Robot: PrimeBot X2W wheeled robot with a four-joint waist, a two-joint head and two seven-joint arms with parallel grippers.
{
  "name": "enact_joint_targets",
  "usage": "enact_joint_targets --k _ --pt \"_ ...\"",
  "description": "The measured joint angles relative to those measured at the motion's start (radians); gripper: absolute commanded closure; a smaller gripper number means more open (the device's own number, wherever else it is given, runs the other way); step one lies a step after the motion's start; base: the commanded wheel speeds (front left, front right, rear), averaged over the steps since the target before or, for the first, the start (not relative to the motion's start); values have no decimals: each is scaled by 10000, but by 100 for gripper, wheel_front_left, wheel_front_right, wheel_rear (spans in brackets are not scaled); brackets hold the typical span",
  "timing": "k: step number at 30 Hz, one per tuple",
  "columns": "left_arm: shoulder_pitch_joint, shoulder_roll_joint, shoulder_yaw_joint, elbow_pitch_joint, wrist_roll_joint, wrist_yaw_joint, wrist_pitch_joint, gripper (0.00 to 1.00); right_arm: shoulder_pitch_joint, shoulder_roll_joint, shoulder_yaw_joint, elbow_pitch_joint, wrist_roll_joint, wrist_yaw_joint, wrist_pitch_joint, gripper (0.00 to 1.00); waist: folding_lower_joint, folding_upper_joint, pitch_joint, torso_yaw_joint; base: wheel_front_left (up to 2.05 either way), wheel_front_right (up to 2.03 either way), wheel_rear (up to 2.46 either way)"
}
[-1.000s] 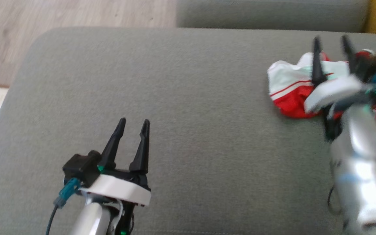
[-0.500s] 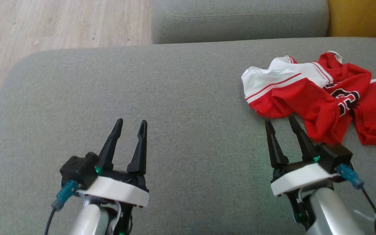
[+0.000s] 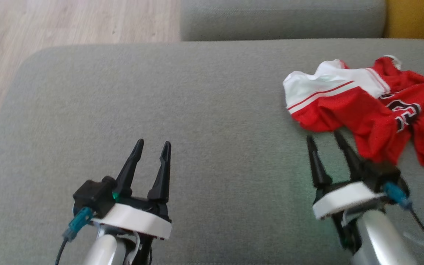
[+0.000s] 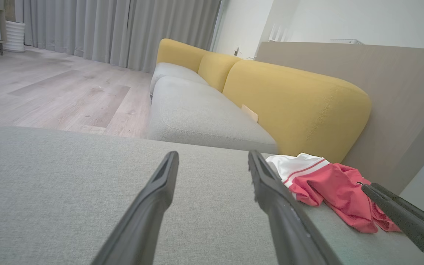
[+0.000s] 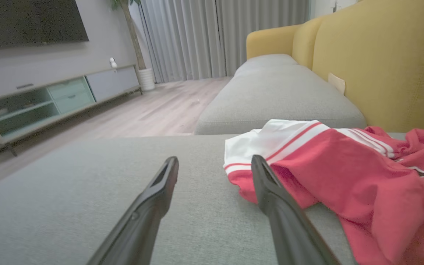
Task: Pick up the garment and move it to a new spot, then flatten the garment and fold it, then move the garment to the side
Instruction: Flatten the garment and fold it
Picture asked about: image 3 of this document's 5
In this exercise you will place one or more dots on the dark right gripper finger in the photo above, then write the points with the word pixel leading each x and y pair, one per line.
pixel 318 173
pixel 352 163

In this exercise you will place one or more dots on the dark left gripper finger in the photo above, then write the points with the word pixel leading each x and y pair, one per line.
pixel 129 176
pixel 161 180

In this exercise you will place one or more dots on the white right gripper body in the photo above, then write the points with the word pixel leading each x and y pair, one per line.
pixel 344 198

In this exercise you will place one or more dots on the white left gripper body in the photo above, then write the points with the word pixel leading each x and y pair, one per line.
pixel 134 219

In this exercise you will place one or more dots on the red basketball jersey white trim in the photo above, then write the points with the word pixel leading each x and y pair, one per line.
pixel 344 106

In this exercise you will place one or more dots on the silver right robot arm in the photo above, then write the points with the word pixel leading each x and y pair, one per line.
pixel 377 239

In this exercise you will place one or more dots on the grey sofa seat cushion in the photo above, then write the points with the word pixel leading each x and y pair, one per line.
pixel 215 110

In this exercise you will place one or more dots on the grey sofa back cushion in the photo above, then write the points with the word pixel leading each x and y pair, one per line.
pixel 282 18

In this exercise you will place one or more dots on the yellow cushion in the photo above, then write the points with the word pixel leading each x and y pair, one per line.
pixel 418 18

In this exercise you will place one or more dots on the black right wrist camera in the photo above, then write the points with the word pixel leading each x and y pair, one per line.
pixel 379 175

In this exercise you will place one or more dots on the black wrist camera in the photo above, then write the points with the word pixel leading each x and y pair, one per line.
pixel 94 195
pixel 379 175

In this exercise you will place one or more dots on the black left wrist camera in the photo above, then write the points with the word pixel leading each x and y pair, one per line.
pixel 94 195

